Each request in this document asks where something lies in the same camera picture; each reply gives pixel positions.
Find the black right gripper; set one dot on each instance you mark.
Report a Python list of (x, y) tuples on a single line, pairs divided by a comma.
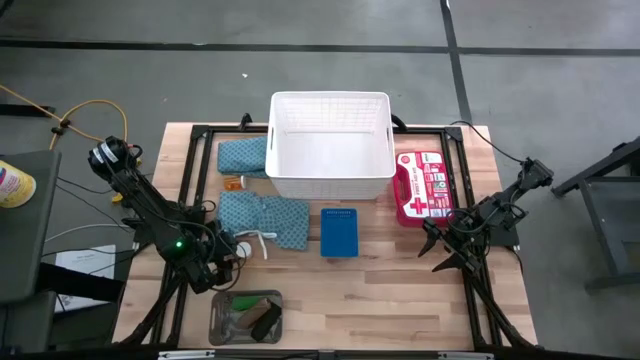
[(459, 235)]

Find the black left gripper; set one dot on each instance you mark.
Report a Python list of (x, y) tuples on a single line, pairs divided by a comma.
[(207, 272)]

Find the orange pill bottle white cap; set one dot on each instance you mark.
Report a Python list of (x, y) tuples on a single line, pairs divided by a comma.
[(232, 183), (245, 251)]

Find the blue patterned gown white ties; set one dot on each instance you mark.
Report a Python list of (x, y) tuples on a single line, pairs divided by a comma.
[(280, 217)]

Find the dark brown bar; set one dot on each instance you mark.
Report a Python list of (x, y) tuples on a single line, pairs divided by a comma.
[(267, 322)]

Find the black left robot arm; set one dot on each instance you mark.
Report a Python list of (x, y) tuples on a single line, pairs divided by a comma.
[(145, 205)]

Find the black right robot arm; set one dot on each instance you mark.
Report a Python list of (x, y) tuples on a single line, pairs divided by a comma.
[(510, 200)]

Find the grey translucent plastic bin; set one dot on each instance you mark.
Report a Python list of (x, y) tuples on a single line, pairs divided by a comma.
[(222, 320)]

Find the small blue plastic basket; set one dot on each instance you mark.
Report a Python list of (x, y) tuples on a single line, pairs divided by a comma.
[(339, 232)]

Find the large white plastic basket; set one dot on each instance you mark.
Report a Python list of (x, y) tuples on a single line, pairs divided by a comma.
[(330, 150)]

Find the red first aid kit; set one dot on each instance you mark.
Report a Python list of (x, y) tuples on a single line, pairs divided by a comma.
[(422, 190)]

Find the black clamp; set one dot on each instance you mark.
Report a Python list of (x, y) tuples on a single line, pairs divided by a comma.
[(245, 120), (399, 121)]

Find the white paper sheet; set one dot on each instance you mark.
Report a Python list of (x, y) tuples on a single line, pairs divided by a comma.
[(85, 260)]

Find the dark grey side table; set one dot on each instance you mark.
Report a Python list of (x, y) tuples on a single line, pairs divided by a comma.
[(25, 235)]

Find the yellow and white canister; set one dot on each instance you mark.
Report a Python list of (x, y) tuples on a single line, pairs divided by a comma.
[(14, 184)]

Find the silver aluminium bracket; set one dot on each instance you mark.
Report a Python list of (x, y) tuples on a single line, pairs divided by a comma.
[(465, 356), (186, 355)]

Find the black aluminium table frame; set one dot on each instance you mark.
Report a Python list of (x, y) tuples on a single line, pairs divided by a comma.
[(202, 150)]

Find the black metal table frame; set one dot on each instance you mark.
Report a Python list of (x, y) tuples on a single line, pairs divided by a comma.
[(600, 200)]

